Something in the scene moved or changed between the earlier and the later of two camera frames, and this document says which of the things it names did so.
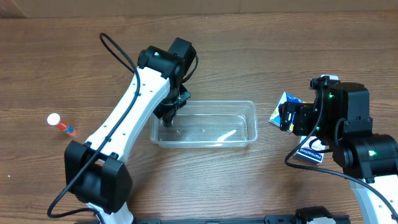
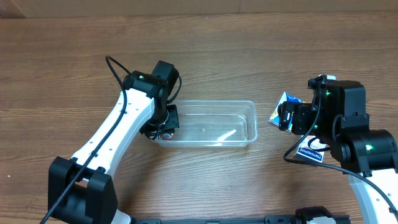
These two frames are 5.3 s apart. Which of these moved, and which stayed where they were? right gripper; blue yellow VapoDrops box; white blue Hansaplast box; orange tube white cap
Moved: orange tube white cap
Stayed: right gripper; white blue Hansaplast box; blue yellow VapoDrops box
